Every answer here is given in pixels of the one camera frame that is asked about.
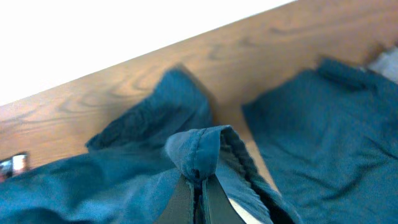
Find dark blue denim shorts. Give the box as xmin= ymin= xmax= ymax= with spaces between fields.
xmin=1 ymin=67 xmax=302 ymax=223

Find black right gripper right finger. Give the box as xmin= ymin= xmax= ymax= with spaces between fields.
xmin=202 ymin=174 xmax=245 ymax=224

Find folded black printed garment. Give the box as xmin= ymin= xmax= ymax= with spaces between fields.
xmin=1 ymin=152 xmax=29 ymax=182

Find grey white garment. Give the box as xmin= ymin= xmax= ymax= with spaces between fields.
xmin=367 ymin=46 xmax=398 ymax=83

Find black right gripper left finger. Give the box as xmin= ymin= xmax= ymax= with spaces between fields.
xmin=155 ymin=175 xmax=194 ymax=224

